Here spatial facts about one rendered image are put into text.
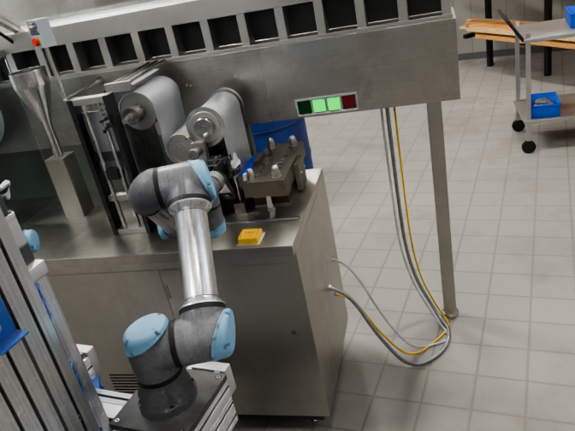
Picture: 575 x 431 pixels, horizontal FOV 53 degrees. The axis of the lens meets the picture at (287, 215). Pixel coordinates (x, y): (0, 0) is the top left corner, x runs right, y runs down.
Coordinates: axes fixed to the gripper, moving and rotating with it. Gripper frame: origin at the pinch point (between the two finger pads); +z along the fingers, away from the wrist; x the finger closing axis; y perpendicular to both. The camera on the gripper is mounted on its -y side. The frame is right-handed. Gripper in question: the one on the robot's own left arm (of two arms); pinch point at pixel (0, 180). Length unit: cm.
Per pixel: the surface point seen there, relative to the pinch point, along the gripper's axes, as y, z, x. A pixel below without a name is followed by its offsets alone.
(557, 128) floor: 79, 250, 334
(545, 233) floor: 90, 97, 252
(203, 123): -13, 10, 71
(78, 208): 27.9, 36.7, 11.7
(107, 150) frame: -4.5, 12.1, 35.1
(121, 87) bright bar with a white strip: -26, 16, 43
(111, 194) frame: 13.0, 12.8, 33.4
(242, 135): -2, 28, 84
